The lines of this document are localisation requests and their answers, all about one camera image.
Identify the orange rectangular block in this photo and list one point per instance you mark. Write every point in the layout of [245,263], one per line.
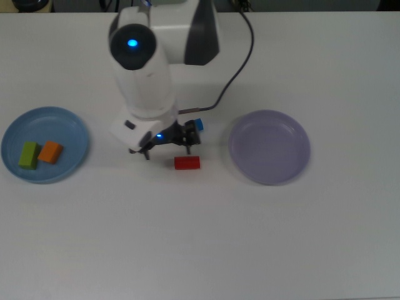
[50,152]

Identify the green rectangular block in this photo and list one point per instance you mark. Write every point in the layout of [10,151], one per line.
[28,155]

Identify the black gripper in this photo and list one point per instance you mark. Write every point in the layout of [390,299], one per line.
[172,137]

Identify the blue plate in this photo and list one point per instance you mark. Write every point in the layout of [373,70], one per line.
[56,125]

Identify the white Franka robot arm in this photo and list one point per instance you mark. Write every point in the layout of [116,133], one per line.
[143,78]

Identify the small blue block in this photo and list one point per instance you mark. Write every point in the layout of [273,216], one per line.
[200,124]

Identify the red cylinder block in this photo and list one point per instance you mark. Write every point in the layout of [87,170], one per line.
[187,162]

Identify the purple plate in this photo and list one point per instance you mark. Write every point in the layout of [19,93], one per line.
[268,147]

